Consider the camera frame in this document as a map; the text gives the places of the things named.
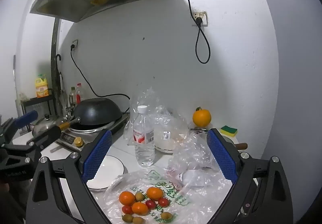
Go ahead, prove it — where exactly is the black hood power cable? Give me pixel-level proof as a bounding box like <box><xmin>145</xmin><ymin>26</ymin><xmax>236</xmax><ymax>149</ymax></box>
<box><xmin>165</xmin><ymin>0</ymin><xmax>211</xmax><ymax>64</ymax></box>

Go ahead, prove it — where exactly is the clear water bottle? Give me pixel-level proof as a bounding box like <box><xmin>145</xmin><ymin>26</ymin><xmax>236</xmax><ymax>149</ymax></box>
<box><xmin>133</xmin><ymin>105</ymin><xmax>155</xmax><ymax>167</ymax></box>

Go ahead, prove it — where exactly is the white round plate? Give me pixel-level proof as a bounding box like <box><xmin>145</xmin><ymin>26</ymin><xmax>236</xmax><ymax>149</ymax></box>
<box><xmin>87</xmin><ymin>155</ymin><xmax>125</xmax><ymax>192</ymax></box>

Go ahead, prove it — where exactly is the tall clear plastic bag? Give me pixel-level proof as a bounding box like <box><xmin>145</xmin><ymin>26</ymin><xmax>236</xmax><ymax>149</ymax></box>
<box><xmin>123</xmin><ymin>86</ymin><xmax>192</xmax><ymax>146</ymax></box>

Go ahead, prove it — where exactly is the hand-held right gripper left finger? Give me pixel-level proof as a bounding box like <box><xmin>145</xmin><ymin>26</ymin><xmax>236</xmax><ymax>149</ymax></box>
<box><xmin>26</xmin><ymin>129</ymin><xmax>119</xmax><ymax>224</ymax></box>

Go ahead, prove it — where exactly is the black folded umbrella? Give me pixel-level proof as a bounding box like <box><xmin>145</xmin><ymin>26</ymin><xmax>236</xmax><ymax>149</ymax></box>
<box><xmin>55</xmin><ymin>54</ymin><xmax>64</xmax><ymax>115</ymax></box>

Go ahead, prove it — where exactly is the black wok with wooden handle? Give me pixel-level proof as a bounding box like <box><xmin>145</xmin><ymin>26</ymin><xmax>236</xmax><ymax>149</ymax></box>
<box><xmin>58</xmin><ymin>98</ymin><xmax>124</xmax><ymax>131</ymax></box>

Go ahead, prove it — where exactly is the small orange mandarin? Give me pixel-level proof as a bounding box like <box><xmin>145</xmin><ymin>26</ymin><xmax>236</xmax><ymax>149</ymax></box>
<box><xmin>131</xmin><ymin>202</ymin><xmax>149</xmax><ymax>216</ymax></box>
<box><xmin>119</xmin><ymin>191</ymin><xmax>136</xmax><ymax>206</ymax></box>
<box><xmin>146</xmin><ymin>187</ymin><xmax>164</xmax><ymax>201</ymax></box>

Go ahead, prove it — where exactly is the grey metal pole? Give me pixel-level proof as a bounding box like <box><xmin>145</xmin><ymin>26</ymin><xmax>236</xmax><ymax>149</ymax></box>
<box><xmin>12</xmin><ymin>55</ymin><xmax>17</xmax><ymax>114</ymax></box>

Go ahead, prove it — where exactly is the black cooker power cable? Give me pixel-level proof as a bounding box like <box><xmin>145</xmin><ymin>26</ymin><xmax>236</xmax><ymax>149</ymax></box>
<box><xmin>70</xmin><ymin>43</ymin><xmax>131</xmax><ymax>114</ymax></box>

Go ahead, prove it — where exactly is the yellow green sponge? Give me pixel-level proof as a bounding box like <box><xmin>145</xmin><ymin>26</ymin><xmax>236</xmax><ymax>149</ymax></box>
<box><xmin>221</xmin><ymin>125</ymin><xmax>238</xmax><ymax>137</ymax></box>

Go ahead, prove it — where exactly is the black metal rack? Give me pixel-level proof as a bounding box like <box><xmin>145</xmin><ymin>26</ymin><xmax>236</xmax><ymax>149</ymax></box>
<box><xmin>21</xmin><ymin>94</ymin><xmax>57</xmax><ymax>134</ymax></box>

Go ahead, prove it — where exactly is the green printed plastic bag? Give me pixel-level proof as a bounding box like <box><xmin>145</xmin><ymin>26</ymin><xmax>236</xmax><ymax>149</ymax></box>
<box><xmin>104</xmin><ymin>169</ymin><xmax>234</xmax><ymax>224</ymax></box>

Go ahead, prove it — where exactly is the large orange with leaf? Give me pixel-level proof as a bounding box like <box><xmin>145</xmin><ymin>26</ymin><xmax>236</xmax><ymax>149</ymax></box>
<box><xmin>192</xmin><ymin>107</ymin><xmax>211</xmax><ymax>127</ymax></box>

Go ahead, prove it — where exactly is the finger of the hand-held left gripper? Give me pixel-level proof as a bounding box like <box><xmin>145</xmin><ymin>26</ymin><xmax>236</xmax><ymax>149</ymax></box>
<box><xmin>0</xmin><ymin>110</ymin><xmax>39</xmax><ymax>139</ymax></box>
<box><xmin>0</xmin><ymin>126</ymin><xmax>62</xmax><ymax>158</ymax></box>

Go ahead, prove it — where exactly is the silver induction cooker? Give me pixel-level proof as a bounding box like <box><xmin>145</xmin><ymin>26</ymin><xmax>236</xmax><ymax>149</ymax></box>
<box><xmin>56</xmin><ymin>113</ymin><xmax>130</xmax><ymax>152</ymax></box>

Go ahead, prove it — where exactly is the yellow detergent bottle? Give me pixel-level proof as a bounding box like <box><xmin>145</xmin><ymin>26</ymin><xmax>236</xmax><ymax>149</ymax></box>
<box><xmin>35</xmin><ymin>74</ymin><xmax>49</xmax><ymax>99</ymax></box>

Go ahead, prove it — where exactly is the red cap plastic bottle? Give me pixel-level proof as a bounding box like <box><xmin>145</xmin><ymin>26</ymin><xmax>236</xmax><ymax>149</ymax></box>
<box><xmin>75</xmin><ymin>83</ymin><xmax>85</xmax><ymax>105</ymax></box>

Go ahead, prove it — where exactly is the steel lid with brown knob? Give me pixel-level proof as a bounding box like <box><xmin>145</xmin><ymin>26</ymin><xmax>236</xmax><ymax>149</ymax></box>
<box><xmin>221</xmin><ymin>136</ymin><xmax>248</xmax><ymax>151</ymax></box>

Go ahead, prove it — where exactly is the white round pot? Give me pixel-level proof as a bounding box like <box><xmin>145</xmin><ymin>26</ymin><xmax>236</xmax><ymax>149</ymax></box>
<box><xmin>153</xmin><ymin>118</ymin><xmax>189</xmax><ymax>154</ymax></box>

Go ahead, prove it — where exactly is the steel utensil holder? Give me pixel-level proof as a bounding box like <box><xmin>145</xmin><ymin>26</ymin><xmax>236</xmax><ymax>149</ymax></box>
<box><xmin>64</xmin><ymin>106</ymin><xmax>76</xmax><ymax>120</ymax></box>

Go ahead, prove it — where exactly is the dirty wall socket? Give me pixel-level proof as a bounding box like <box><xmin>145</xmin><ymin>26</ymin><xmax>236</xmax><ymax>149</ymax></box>
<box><xmin>192</xmin><ymin>11</ymin><xmax>208</xmax><ymax>27</ymax></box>

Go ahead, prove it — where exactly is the crumpled clear plastic bag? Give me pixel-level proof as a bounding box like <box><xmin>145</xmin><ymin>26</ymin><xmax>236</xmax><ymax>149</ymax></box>
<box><xmin>167</xmin><ymin>131</ymin><xmax>232</xmax><ymax>187</ymax></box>

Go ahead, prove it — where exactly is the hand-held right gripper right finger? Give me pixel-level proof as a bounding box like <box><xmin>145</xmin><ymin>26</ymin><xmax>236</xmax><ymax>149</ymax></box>
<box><xmin>206</xmin><ymin>128</ymin><xmax>293</xmax><ymax>224</ymax></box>

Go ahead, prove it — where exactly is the clear oil bottle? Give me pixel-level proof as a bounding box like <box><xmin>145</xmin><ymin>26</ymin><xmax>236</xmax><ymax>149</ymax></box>
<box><xmin>69</xmin><ymin>86</ymin><xmax>76</xmax><ymax>109</ymax></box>

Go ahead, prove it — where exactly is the steel pot with lid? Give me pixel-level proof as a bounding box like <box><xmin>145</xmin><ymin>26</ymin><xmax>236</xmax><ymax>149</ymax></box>
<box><xmin>32</xmin><ymin>113</ymin><xmax>61</xmax><ymax>136</ymax></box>

